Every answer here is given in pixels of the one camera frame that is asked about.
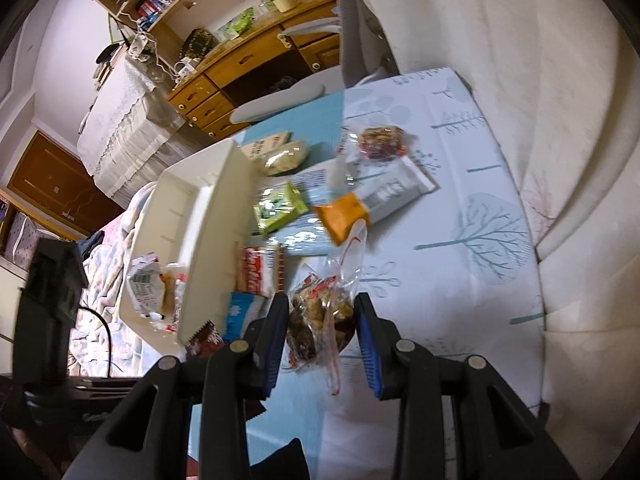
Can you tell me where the cream leaf print curtain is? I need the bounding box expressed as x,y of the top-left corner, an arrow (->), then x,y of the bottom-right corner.
345,0 -> 640,480

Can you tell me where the white red snack bag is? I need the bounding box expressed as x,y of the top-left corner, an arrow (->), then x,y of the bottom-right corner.
125,254 -> 163,318

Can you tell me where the clear packet with white label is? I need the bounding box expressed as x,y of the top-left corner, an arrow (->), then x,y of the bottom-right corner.
287,160 -> 361,201

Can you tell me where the white lace cover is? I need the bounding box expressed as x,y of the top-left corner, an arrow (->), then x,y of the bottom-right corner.
76,52 -> 201,201

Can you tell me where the patterned storage bag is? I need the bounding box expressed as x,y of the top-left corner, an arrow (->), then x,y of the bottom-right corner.
0,200 -> 41,271

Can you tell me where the wooden desk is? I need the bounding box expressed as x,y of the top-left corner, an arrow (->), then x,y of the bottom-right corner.
166,0 -> 346,141

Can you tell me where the dark floral bag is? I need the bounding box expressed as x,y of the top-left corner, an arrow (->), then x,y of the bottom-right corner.
179,28 -> 218,60

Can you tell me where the pale cookie packet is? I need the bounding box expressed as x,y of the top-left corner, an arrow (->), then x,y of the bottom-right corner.
262,140 -> 310,177

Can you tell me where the row of books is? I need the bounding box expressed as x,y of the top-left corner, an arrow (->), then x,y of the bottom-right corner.
135,0 -> 176,23

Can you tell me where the dark blue garment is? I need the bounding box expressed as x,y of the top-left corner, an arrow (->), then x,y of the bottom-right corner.
75,230 -> 106,261

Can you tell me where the grey office chair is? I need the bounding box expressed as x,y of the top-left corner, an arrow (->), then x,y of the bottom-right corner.
229,0 -> 401,126

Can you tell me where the white plastic bin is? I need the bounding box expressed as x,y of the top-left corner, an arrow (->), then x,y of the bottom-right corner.
118,137 -> 261,356

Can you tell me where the tree print tablecloth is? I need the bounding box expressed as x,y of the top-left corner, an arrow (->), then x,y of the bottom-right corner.
185,66 -> 548,480

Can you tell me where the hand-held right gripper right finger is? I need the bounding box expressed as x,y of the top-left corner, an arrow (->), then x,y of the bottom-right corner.
353,292 -> 581,480

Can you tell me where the black cable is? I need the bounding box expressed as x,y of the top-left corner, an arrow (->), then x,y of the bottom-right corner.
75,305 -> 113,378

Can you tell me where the red striped white packet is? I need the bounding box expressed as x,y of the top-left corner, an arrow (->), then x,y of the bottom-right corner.
235,244 -> 287,296

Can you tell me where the floral blanket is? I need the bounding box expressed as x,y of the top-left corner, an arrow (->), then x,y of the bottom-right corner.
67,180 -> 166,378

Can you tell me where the dark red star packet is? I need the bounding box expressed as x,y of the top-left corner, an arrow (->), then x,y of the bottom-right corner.
186,322 -> 226,358

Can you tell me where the orange and white bar wrapper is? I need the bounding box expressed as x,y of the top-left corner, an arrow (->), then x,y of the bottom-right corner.
314,157 -> 441,246

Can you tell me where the brown wooden door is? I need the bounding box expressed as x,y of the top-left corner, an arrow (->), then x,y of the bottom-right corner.
6,130 -> 126,241

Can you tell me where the clear mixed nut packet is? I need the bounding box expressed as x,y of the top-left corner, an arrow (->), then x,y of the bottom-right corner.
340,124 -> 408,163
286,220 -> 368,396

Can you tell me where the green snack packet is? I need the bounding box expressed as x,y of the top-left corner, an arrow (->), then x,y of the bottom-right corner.
251,182 -> 308,236

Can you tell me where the blue white snack packet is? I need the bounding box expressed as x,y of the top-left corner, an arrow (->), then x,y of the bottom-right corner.
222,291 -> 268,343

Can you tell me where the black flat item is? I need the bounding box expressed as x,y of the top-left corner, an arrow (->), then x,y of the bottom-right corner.
95,42 -> 128,63

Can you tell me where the beige paper packet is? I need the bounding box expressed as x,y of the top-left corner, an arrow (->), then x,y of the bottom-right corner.
240,131 -> 292,161

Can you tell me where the green packet on desk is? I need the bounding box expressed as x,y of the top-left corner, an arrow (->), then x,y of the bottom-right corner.
227,10 -> 256,36

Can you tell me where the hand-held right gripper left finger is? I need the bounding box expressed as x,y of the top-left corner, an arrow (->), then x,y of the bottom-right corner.
60,292 -> 291,480

